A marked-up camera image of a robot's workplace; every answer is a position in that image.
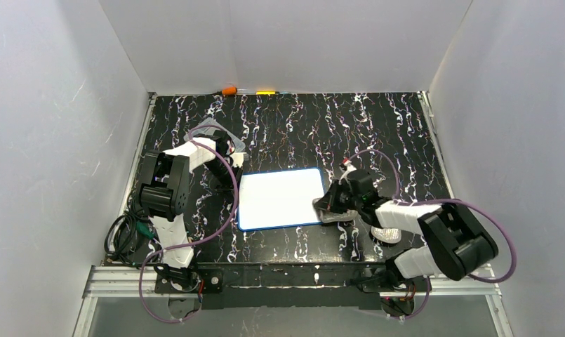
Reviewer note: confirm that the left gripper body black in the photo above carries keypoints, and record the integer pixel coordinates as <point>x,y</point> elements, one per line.
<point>224,169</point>

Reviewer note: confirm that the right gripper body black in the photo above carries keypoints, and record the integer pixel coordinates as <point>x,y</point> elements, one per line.
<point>335,199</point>

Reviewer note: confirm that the silver mesh scrubber pad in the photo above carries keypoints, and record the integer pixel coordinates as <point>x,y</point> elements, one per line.
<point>327,217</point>

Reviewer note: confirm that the blue framed whiteboard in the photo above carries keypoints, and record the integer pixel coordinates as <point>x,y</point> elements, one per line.
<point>279,199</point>

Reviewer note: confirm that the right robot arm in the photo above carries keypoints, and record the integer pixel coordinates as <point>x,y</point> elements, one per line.
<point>456,243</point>

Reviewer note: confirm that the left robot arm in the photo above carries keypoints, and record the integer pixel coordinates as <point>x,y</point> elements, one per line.
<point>164,185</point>

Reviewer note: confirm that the clear plastic screw box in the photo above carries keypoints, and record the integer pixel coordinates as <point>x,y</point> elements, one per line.
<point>209,126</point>

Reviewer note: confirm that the orange marker cap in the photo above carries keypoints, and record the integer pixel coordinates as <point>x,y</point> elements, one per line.
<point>232,90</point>

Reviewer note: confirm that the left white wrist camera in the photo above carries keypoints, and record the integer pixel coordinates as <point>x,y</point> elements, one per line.
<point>238,159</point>

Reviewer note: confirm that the aluminium front rail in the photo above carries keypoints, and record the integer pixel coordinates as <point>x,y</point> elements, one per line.
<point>127,282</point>

